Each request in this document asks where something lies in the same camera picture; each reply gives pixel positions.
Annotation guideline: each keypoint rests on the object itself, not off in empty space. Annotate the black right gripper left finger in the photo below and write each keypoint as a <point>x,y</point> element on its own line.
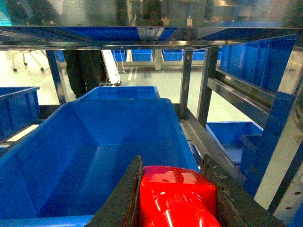
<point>121,209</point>

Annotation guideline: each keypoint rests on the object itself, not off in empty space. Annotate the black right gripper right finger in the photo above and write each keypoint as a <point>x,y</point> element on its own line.
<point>235,207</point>

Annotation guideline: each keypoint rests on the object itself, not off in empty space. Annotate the red toy block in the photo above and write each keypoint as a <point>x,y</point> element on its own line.
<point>176,197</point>

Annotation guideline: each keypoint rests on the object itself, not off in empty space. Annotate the blue bin upper rack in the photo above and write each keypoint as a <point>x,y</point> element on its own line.
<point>69,165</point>

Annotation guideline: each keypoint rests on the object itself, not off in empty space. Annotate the blue bin lower right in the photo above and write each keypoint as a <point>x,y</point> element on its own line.
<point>227,135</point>

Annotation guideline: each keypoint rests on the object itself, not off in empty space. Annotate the blue bin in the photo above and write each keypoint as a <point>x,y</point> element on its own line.
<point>227,135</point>
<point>120,93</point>
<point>19,108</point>

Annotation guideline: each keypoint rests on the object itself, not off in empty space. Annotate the blue bin behind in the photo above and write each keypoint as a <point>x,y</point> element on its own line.
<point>120,93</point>

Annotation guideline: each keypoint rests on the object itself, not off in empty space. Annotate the steel flow rack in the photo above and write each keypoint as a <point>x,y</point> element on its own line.
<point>248,73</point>

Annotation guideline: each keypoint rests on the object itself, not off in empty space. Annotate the person in dark clothes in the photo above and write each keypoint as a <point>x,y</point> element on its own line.
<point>84,69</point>

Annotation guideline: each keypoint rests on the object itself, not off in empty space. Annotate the blue bin left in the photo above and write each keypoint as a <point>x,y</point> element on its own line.
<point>19,108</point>

